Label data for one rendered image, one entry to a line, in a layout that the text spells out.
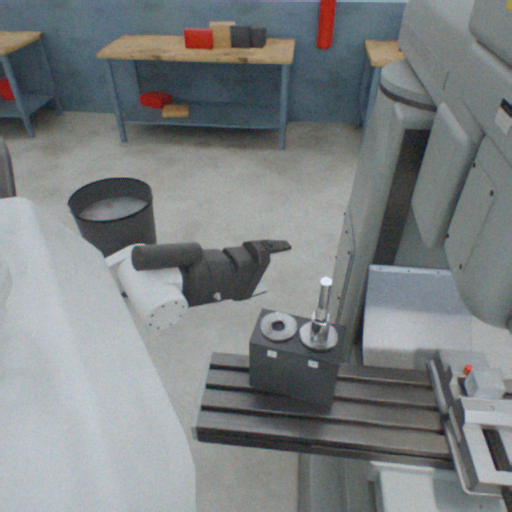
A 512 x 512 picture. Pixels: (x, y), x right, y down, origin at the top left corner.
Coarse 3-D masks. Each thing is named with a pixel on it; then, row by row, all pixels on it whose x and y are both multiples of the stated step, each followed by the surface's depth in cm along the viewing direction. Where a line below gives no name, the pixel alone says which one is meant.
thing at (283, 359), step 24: (264, 312) 108; (264, 336) 101; (288, 336) 100; (336, 336) 100; (264, 360) 103; (288, 360) 100; (312, 360) 97; (336, 360) 96; (264, 384) 109; (288, 384) 106; (312, 384) 103
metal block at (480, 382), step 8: (472, 376) 99; (480, 376) 98; (488, 376) 98; (496, 376) 98; (464, 384) 103; (472, 384) 99; (480, 384) 97; (488, 384) 97; (496, 384) 97; (472, 392) 99; (480, 392) 97; (488, 392) 97; (496, 392) 96
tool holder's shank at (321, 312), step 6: (324, 282) 89; (330, 282) 89; (324, 288) 89; (330, 288) 89; (324, 294) 90; (318, 300) 92; (324, 300) 91; (318, 306) 93; (324, 306) 92; (318, 312) 94; (324, 312) 93; (318, 318) 95; (324, 318) 94
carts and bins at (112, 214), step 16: (80, 192) 249; (96, 192) 258; (112, 192) 263; (128, 192) 264; (144, 192) 258; (80, 208) 251; (96, 208) 254; (112, 208) 254; (128, 208) 254; (144, 208) 233; (80, 224) 231; (96, 224) 225; (112, 224) 226; (128, 224) 230; (144, 224) 240; (96, 240) 234; (112, 240) 233; (128, 240) 237; (144, 240) 246
